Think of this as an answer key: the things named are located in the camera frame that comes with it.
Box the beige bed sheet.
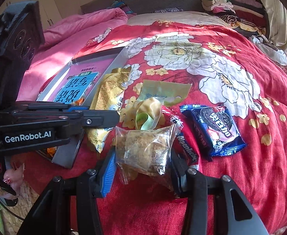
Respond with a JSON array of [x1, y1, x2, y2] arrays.
[[127, 11, 230, 27]]

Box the left hand painted nails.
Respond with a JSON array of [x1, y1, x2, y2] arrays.
[[0, 161, 25, 200]]

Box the pink quilt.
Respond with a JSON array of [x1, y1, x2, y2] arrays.
[[17, 8, 128, 101]]

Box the green milk snack bag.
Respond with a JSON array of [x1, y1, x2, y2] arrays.
[[135, 80, 192, 130]]

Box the pink blue book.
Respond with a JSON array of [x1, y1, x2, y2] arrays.
[[39, 55, 114, 104]]

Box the blue Oreo cookie packet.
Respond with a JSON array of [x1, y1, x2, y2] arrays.
[[179, 104, 247, 161]]

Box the beige curtain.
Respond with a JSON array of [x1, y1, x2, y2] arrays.
[[261, 0, 287, 54]]

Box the red floral bedspread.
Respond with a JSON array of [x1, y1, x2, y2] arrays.
[[10, 20, 287, 235]]

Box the red Alpenliebe candy packet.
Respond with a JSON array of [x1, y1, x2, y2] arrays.
[[162, 106, 200, 171]]

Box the grey tray box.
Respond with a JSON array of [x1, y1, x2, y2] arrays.
[[36, 47, 127, 169]]

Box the pile of folded clothes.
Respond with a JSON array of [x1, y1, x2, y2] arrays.
[[201, 0, 268, 38]]

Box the clear bag meat floss cake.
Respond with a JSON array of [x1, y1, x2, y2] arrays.
[[115, 124, 179, 190]]

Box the gold foil snack bag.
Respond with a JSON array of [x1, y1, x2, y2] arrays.
[[86, 68, 131, 153]]

